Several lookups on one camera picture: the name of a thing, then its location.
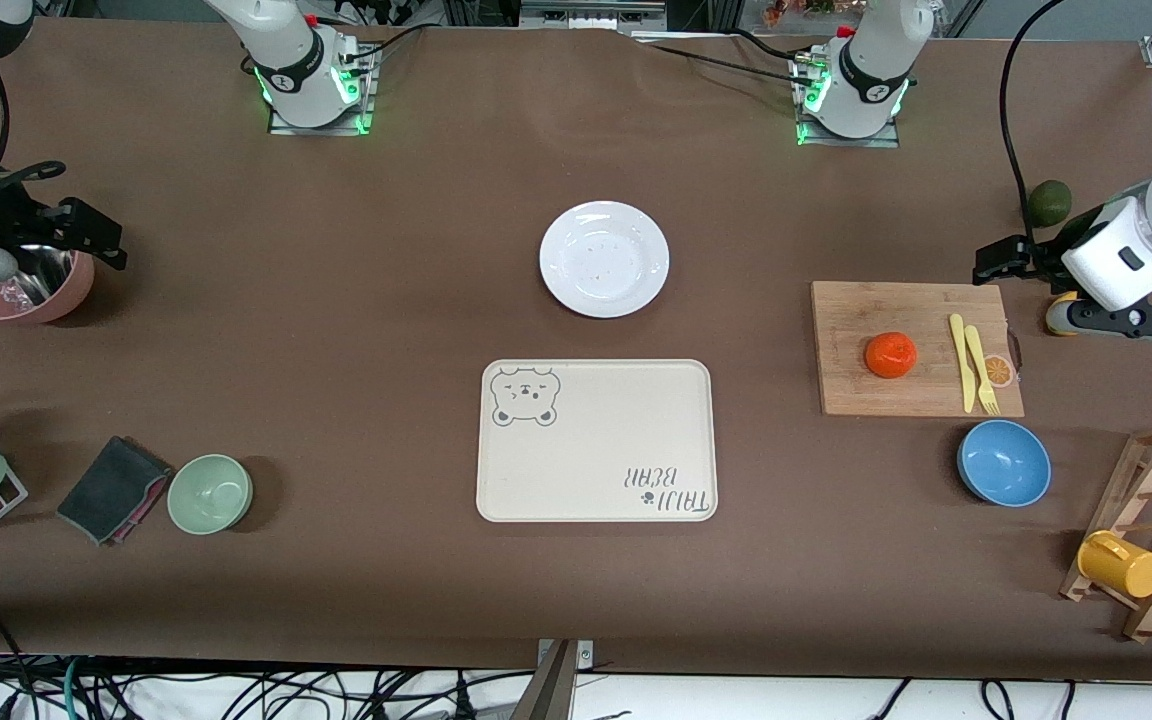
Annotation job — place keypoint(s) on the yellow plastic fork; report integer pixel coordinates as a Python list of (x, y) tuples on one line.
[(978, 355)]

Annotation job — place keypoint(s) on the pink bowl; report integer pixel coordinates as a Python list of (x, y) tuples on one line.
[(71, 290)]

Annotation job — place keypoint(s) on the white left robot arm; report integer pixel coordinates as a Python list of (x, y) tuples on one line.
[(871, 70)]

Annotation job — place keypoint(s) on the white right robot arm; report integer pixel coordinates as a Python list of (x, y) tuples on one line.
[(286, 60)]

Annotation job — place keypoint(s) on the wooden cutting board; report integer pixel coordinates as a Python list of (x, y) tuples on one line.
[(856, 320)]

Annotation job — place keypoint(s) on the dark grey folded cloth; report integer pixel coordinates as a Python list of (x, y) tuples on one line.
[(111, 488)]

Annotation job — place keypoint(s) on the aluminium frame crossbar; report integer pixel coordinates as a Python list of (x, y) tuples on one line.
[(591, 12)]

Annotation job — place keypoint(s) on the white round plate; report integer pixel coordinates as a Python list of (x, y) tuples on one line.
[(604, 260)]

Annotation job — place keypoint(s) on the metal table edge bracket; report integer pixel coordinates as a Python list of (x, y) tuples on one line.
[(558, 685)]

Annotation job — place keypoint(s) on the metal scoop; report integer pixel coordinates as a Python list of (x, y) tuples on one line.
[(41, 275)]

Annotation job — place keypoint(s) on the pale green bowl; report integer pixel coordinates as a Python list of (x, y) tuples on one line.
[(210, 494)]

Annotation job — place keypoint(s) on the orange fruit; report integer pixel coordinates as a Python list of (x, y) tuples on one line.
[(891, 355)]

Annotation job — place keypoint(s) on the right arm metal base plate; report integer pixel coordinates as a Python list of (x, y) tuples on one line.
[(286, 128)]

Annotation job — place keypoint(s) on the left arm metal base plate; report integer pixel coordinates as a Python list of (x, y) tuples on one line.
[(886, 142)]

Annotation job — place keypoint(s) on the dark green avocado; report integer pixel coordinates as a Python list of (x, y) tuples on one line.
[(1049, 203)]

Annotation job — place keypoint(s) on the blue bowl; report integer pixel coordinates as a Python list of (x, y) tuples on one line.
[(1004, 463)]

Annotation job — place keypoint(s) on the toy orange slice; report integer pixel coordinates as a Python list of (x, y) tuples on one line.
[(1003, 372)]

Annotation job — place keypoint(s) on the yellow mug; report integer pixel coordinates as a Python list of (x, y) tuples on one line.
[(1121, 565)]

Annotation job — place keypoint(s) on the beige tray with bear print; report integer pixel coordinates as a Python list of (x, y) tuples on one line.
[(596, 450)]

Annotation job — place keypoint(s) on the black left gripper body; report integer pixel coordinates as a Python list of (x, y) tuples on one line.
[(1044, 257)]

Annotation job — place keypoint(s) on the yellow round fruit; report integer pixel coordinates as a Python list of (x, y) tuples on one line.
[(1060, 315)]

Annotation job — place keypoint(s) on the yellow plastic knife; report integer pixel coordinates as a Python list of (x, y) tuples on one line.
[(961, 360)]

